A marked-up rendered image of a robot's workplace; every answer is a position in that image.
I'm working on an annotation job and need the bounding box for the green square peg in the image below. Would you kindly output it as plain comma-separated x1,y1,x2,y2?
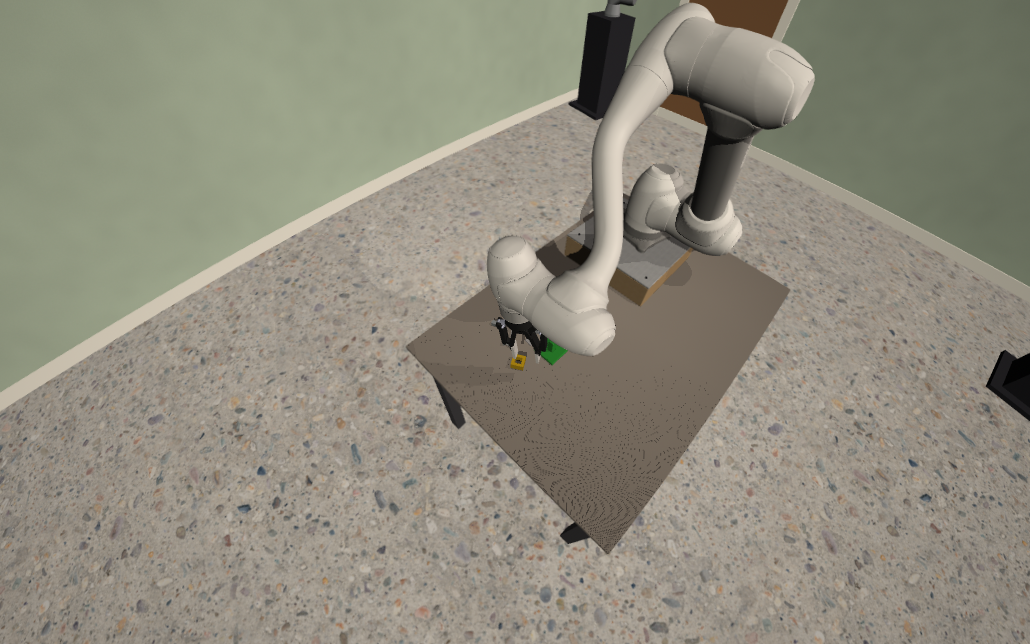
541,338,568,365

